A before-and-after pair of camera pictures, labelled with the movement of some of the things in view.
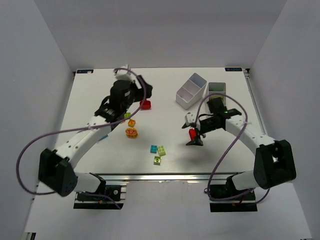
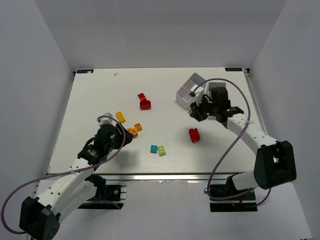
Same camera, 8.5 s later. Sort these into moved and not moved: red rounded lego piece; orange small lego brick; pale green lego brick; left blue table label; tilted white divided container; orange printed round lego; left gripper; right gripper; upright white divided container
Moved: orange small lego brick; right gripper; left gripper
Not moved: tilted white divided container; left blue table label; upright white divided container; orange printed round lego; pale green lego brick; red rounded lego piece
